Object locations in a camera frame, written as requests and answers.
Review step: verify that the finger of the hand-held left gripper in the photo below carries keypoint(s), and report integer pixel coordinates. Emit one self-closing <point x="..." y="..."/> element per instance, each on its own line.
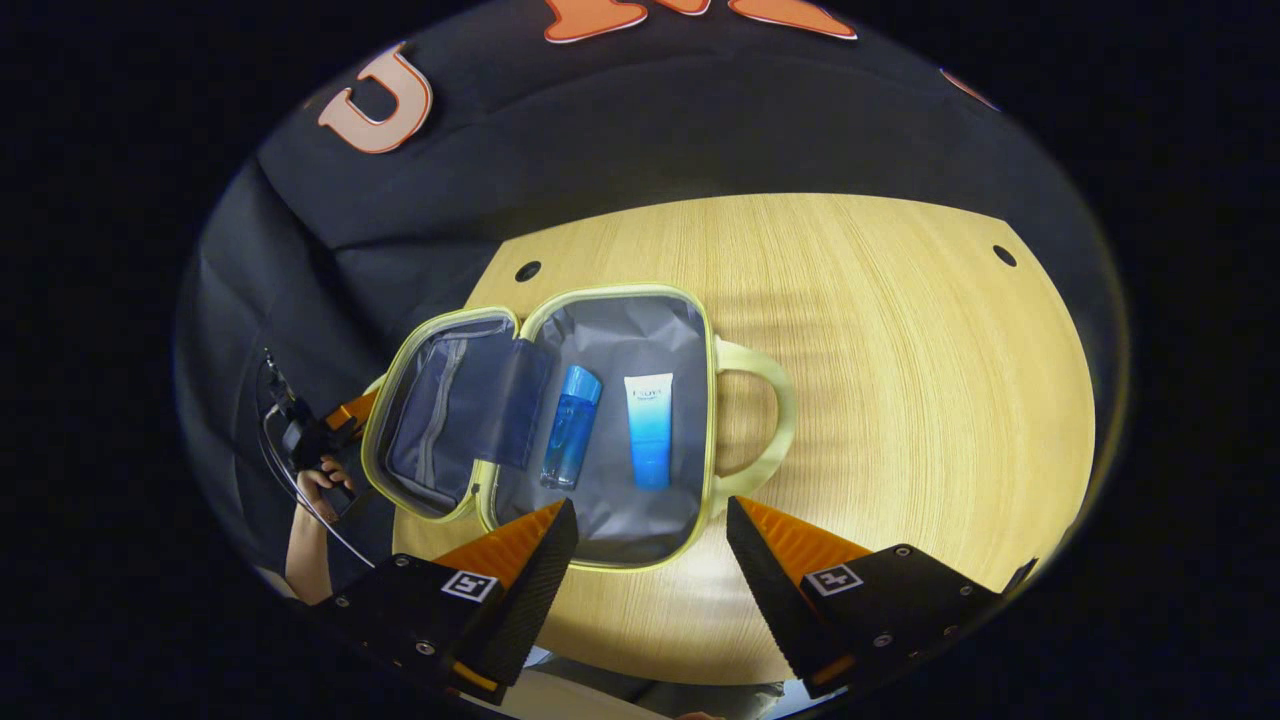
<point x="355" y="410"/>

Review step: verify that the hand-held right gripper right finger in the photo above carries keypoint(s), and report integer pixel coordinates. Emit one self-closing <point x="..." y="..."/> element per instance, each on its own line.
<point x="770" y="595"/>

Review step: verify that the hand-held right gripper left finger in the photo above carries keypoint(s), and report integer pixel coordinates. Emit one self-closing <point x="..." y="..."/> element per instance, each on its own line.
<point x="535" y="595"/>

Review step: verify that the cream suitcase with grey lining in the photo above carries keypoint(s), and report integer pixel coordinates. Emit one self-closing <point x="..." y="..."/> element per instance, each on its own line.
<point x="620" y="520"/>

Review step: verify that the blue skin care bottle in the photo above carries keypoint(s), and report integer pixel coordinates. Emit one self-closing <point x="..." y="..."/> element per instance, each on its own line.
<point x="572" y="430"/>

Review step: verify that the blue skin care tube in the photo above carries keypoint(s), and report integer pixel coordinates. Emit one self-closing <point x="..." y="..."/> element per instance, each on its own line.
<point x="650" y="435"/>

